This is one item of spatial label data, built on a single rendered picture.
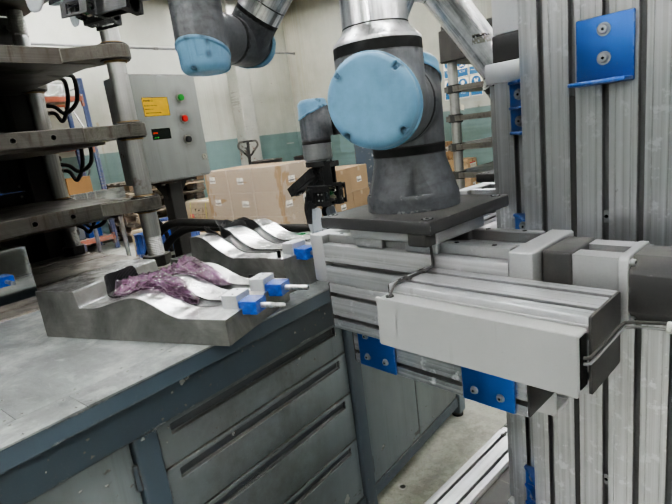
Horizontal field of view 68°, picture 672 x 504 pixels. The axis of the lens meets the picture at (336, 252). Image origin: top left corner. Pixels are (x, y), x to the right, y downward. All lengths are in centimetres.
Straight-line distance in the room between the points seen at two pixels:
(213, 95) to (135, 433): 862
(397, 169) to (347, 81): 19
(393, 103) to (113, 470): 80
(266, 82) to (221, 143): 163
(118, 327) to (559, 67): 95
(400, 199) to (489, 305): 24
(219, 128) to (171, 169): 735
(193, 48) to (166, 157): 130
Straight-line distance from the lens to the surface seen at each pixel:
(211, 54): 78
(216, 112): 941
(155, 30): 912
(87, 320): 122
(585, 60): 82
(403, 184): 77
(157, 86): 209
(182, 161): 210
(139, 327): 112
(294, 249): 125
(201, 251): 147
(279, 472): 135
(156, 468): 109
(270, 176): 522
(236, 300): 102
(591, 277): 69
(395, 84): 62
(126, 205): 184
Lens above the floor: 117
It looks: 13 degrees down
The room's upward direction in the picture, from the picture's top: 7 degrees counter-clockwise
